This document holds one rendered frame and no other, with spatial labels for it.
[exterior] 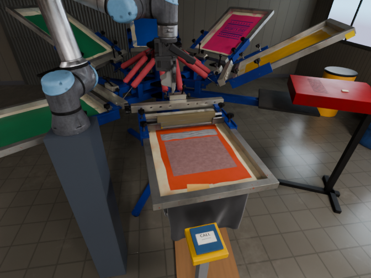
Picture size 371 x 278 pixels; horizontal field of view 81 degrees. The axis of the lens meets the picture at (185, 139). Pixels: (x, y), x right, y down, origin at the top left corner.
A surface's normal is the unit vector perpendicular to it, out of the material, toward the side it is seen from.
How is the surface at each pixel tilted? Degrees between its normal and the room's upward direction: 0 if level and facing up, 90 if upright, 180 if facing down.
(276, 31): 90
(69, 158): 90
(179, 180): 0
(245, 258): 0
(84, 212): 90
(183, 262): 0
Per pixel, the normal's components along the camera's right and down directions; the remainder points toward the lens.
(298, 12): 0.15, 0.56
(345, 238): 0.03, -0.83
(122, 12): -0.18, 0.54
